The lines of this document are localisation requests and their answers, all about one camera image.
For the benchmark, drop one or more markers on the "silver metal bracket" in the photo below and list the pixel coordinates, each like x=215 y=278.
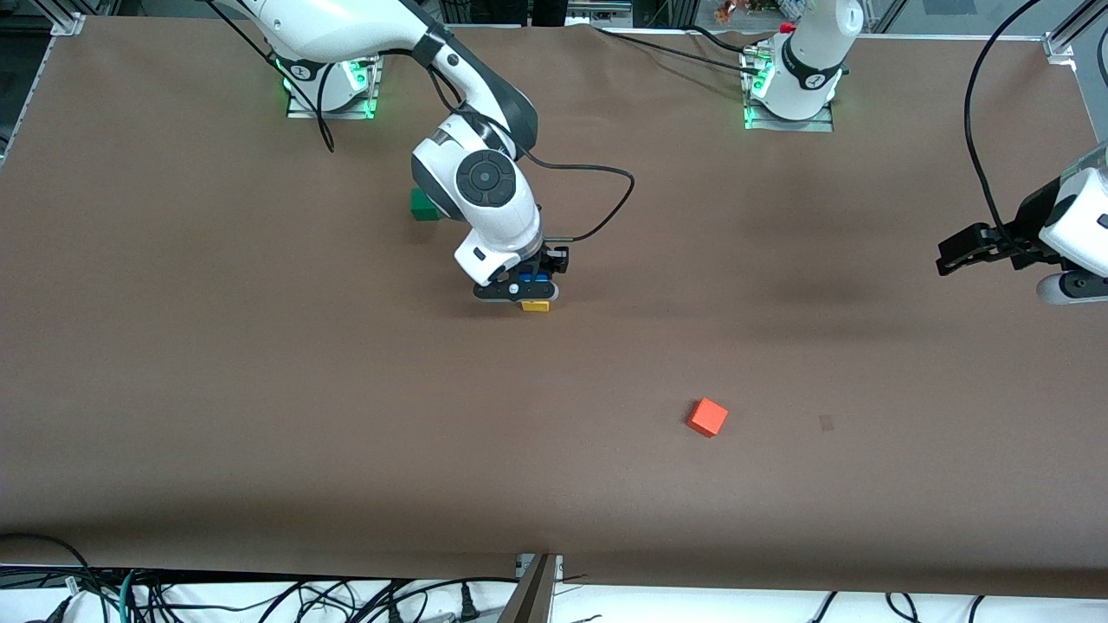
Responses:
x=558 y=567

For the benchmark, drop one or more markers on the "aluminium frame corner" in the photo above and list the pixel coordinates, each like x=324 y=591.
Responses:
x=65 y=22
x=1060 y=45

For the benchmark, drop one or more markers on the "blue wooden block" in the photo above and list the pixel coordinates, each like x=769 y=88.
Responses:
x=538 y=280

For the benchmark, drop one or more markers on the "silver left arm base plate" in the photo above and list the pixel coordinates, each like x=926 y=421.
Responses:
x=822 y=124

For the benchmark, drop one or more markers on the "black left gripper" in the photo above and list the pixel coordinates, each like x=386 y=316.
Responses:
x=1030 y=218

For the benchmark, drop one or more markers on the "yellow wooden block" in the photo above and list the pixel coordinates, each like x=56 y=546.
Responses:
x=536 y=305

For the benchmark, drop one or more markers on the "black power plug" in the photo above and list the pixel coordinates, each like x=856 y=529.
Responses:
x=469 y=606

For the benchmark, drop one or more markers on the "orange wooden block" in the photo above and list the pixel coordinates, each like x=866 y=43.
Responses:
x=707 y=417

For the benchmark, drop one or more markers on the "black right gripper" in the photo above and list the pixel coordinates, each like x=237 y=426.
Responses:
x=552 y=260

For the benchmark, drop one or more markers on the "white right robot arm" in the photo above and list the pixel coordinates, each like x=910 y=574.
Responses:
x=485 y=182

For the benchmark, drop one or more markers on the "green wooden block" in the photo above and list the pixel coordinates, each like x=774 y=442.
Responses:
x=421 y=208

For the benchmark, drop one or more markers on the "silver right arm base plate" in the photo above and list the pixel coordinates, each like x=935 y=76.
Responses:
x=374 y=99

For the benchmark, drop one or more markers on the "brown table cover sheet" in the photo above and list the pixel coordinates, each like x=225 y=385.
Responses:
x=606 y=493

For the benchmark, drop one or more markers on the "grey metal bar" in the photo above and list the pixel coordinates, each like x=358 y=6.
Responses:
x=532 y=599

